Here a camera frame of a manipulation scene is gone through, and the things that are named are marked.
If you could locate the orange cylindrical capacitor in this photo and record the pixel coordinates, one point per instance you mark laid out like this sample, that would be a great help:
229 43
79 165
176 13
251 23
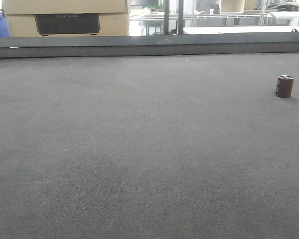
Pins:
284 86

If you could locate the white background table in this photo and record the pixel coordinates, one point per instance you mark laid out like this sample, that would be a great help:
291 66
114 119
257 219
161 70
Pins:
239 29

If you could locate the upper cardboard box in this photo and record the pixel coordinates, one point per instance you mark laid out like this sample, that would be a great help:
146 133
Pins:
13 7

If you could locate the lower cardboard box black handle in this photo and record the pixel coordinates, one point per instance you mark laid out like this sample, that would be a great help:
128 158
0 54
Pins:
87 24

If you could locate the black vertical metal post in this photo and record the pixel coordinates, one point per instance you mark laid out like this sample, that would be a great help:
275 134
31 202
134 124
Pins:
166 17

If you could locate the dark metal table rail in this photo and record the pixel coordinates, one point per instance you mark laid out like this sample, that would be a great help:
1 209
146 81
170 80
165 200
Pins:
158 45

